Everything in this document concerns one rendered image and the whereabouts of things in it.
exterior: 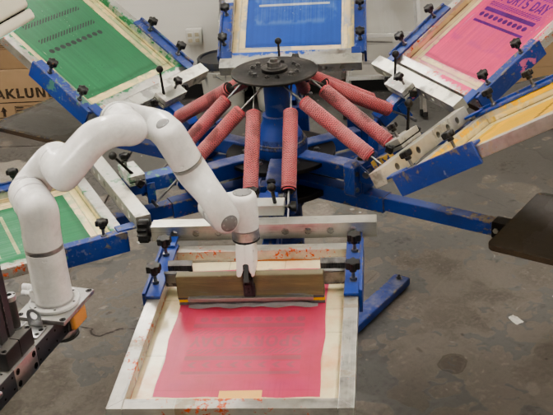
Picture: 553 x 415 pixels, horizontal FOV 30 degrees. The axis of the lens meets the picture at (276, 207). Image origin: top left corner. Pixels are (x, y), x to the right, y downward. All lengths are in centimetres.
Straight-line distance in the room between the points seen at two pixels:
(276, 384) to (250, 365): 11
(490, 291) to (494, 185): 110
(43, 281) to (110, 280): 247
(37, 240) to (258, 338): 63
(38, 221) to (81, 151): 19
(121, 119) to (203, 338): 65
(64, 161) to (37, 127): 186
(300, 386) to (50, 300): 65
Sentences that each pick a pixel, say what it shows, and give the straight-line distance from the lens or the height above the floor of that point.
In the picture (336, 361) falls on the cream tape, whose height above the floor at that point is 95.
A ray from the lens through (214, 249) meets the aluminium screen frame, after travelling 309.
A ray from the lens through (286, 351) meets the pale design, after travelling 267.
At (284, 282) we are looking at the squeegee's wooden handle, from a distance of 281.
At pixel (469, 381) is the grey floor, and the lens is 416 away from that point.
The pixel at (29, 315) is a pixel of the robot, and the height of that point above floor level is 116.
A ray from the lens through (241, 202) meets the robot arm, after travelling 268.
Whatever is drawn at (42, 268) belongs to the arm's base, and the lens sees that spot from 256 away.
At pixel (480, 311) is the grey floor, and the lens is 459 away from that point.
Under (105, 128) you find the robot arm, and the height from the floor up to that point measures 158.
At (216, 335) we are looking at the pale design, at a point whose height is 95.
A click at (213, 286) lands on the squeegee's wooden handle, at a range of 284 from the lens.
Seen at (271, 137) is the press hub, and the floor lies 109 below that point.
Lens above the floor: 246
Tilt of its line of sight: 26 degrees down
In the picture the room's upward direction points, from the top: 5 degrees counter-clockwise
